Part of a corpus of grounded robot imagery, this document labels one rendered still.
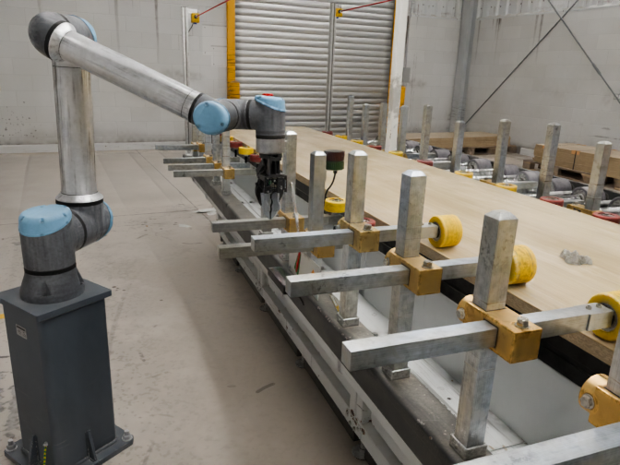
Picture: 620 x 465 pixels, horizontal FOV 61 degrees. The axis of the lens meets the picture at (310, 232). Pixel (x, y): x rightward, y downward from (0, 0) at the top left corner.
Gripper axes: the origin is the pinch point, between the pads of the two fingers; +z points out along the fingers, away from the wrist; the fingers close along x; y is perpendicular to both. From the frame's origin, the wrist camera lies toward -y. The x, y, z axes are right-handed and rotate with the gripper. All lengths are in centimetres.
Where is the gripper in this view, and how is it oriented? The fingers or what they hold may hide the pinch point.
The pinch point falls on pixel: (269, 215)
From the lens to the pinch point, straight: 170.1
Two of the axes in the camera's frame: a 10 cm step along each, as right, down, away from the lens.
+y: 3.5, 2.6, -9.0
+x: 9.4, -0.9, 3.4
